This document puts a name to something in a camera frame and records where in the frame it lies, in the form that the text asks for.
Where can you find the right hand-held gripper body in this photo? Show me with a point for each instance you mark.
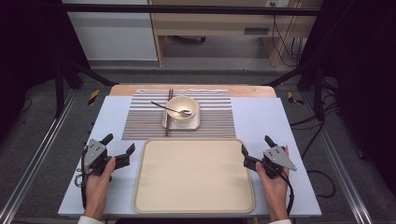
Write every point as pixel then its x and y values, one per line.
pixel 275 158

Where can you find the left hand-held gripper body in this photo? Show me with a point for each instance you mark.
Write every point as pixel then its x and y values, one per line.
pixel 96 152

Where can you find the beige plastic tray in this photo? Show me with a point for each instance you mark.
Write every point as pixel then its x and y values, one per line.
pixel 193 177

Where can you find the metal spoon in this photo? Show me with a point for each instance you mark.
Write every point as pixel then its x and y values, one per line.
pixel 186 112

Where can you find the cream bowl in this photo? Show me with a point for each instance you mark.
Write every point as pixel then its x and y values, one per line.
pixel 182 104

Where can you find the person's right hand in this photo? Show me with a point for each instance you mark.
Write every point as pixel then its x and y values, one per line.
pixel 274 186

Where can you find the person's left hand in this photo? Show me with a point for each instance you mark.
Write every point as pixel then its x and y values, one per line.
pixel 99 180

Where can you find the metal carabiner clip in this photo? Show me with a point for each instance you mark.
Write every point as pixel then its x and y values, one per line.
pixel 79 181

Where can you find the striped woven placemat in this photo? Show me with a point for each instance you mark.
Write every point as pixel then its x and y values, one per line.
pixel 143 121

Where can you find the yellow black floor tape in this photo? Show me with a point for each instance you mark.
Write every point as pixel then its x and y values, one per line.
pixel 93 97
pixel 292 98

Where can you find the light wooden table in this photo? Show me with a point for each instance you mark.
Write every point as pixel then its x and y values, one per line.
pixel 249 90

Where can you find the cream square plate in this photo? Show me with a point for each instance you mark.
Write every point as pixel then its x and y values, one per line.
pixel 188 125

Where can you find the black metal stand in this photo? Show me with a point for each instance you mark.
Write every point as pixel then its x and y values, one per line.
pixel 318 93
pixel 59 90

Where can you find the white cabinet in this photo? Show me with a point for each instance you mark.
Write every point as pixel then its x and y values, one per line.
pixel 115 34

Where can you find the dark curtain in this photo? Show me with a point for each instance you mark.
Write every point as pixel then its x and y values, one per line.
pixel 25 62
pixel 367 77

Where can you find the dark object under desk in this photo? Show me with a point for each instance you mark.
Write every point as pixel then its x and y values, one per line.
pixel 188 39

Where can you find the light wooden desk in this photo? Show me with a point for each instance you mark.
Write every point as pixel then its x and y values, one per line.
pixel 218 21

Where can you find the white power strip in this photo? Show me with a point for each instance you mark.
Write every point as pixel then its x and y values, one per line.
pixel 277 3

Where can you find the black horizontal metal bar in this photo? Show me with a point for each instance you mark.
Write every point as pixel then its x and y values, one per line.
pixel 186 9

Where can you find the aluminium floor rail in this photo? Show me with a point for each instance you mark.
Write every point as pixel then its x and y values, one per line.
pixel 342 168
pixel 34 165

